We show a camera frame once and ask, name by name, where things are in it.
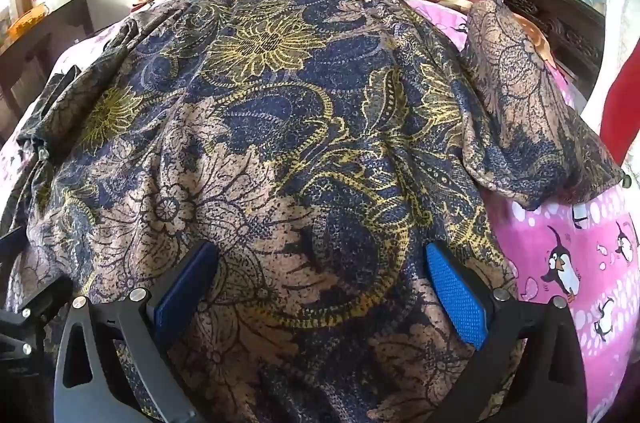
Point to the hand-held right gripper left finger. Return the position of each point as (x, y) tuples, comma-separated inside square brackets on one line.
[(182, 298)]

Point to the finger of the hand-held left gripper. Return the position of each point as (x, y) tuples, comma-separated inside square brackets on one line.
[(42, 305)]

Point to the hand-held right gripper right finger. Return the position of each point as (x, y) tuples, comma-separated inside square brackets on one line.
[(457, 298)]

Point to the batik floral shirt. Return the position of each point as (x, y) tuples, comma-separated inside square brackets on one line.
[(300, 128)]

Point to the pink penguin print bedsheet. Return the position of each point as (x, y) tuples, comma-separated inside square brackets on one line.
[(575, 303)]

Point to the red hanging cloth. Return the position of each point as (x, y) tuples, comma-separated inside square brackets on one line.
[(622, 103)]

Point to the dark wooden table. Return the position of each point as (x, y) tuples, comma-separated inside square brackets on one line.
[(60, 33)]

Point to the orange box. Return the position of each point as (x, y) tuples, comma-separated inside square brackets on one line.
[(27, 23)]

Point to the dark carved wooden headboard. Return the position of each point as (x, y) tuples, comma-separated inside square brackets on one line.
[(560, 28)]

